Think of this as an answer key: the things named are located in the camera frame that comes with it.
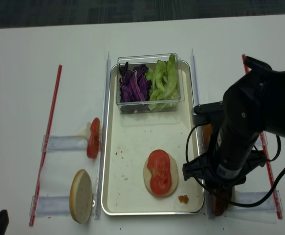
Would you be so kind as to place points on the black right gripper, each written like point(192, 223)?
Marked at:
point(229, 158)

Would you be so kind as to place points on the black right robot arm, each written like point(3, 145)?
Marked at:
point(252, 105)

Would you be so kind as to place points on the tomato slices on bun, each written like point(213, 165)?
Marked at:
point(159, 166)

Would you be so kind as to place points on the green lettuce leaves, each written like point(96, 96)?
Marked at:
point(164, 92)

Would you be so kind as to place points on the tomato slices in rack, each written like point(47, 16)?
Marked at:
point(93, 142)

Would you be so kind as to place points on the sesame bun half front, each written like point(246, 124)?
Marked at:
point(207, 132)

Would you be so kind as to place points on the brown crumb on tray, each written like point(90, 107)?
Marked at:
point(183, 199)

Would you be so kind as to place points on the bottom bun on tray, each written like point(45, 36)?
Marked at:
point(174, 174)

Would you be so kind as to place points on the metal baking tray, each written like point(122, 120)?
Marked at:
point(131, 138)

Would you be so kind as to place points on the red right shelf strip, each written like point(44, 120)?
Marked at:
point(264, 147)

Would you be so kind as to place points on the red shelf strip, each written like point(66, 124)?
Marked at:
point(47, 133)
point(264, 147)

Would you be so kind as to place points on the clear plastic salad container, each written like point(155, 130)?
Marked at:
point(150, 61)

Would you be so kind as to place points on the purple cabbage leaves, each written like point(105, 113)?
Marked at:
point(134, 86)

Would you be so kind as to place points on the white bun half left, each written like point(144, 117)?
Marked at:
point(80, 198)

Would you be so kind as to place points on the red left shelf strip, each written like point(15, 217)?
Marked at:
point(47, 133)

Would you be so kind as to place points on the clear right divider wall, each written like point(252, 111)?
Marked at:
point(199, 132)

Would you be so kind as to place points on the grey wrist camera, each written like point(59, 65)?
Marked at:
point(211, 113)

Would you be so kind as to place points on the clear meat pusher rail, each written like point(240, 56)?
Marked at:
point(272, 204)

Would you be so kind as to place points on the clear tomato pusher rail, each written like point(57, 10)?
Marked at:
point(64, 143)

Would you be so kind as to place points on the clear left bun rail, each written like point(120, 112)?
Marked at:
point(49, 205)

